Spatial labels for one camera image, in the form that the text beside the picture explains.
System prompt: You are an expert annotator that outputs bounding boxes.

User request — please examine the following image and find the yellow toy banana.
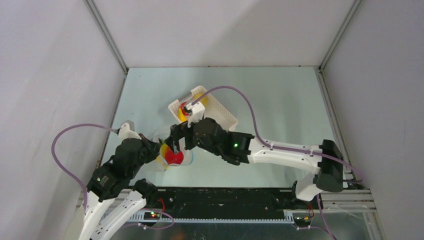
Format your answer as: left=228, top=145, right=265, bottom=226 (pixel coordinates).
left=177, top=108, right=187, bottom=123

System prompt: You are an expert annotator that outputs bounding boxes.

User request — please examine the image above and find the large red toy apple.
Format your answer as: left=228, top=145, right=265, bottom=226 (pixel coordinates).
left=167, top=151, right=184, bottom=165

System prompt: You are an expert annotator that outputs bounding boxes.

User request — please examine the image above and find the clear zip top bag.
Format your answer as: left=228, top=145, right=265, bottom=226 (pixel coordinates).
left=152, top=133, right=194, bottom=172

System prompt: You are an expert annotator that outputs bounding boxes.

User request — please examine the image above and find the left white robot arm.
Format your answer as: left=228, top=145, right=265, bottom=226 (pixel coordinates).
left=78, top=136, right=162, bottom=240

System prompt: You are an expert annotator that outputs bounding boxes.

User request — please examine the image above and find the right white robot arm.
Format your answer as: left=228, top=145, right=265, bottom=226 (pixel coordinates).
left=164, top=117, right=344, bottom=209

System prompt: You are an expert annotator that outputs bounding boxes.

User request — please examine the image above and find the small red toy apple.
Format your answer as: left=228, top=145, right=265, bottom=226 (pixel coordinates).
left=179, top=101, right=189, bottom=116

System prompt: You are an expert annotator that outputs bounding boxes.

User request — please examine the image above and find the yellow toy lemon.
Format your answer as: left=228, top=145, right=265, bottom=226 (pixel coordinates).
left=196, top=94, right=209, bottom=107

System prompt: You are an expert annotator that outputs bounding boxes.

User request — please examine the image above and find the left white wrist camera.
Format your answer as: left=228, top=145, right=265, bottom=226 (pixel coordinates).
left=117, top=120, right=142, bottom=141

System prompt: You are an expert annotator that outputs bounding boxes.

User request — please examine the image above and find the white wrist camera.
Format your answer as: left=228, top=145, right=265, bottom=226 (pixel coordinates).
left=185, top=101, right=205, bottom=128
left=117, top=120, right=142, bottom=141

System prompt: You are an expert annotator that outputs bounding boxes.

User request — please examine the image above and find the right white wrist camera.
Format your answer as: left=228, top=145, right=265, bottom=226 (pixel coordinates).
left=185, top=101, right=205, bottom=128

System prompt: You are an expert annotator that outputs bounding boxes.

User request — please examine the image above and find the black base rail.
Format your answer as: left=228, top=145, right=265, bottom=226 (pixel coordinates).
left=146, top=187, right=321, bottom=220

